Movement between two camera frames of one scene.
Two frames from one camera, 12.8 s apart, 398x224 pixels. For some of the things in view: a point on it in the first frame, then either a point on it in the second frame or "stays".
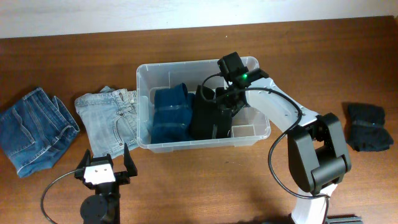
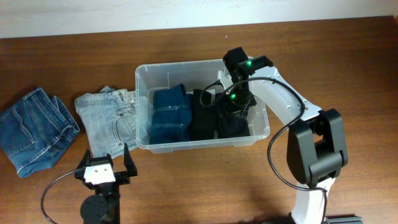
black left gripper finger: x=86 y=160 stays
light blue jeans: x=109 y=119 stays
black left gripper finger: x=129 y=162 stays
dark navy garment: x=366 y=131 -> x=230 y=125
